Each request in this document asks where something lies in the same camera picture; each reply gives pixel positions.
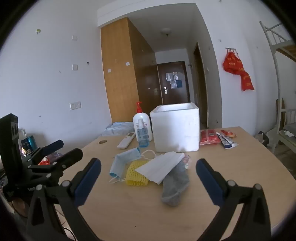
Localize colourful plastic bag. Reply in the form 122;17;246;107
38;153;64;165

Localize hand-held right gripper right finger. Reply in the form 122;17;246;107
196;158;271;241

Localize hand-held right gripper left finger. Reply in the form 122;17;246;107
26;158;102;241

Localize brown side door frame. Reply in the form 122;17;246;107
193;42;208;130

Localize dark brown entrance door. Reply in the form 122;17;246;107
157;61;190;105

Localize grey sock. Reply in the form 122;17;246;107
161;161;190;206

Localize blue face mask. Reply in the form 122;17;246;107
109;147;142;184

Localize white face mask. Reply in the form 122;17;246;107
134;149;185;185

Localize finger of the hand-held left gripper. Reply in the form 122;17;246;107
23;140;64;166
29;148;83;186

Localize white metal bunk bed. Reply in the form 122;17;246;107
259;21;296;160

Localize light blue bedding bundle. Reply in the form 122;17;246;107
101;121;135;137

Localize white remote control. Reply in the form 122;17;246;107
117;132;136;149

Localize red shopping bags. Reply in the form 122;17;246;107
223;51;255;91

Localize teal can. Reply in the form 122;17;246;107
26;136;37;151

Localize white foam box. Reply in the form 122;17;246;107
150;102;200;153

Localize wooden wardrobe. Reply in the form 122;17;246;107
100;17;162;123

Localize yellow mesh sponge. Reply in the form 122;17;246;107
125;160;149;186

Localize black bag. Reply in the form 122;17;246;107
257;131;270;146

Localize red snack packet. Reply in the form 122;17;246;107
199;129;221;146

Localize small clear blue spray bottle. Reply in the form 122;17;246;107
137;119;150;147

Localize wooden plank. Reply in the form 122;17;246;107
276;98;286;130

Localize taped paper notices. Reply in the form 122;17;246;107
166;72;183;88

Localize white blue wrapper packet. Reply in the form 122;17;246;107
217;132;238;149

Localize white red pump lotion bottle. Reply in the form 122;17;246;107
133;101;153;142

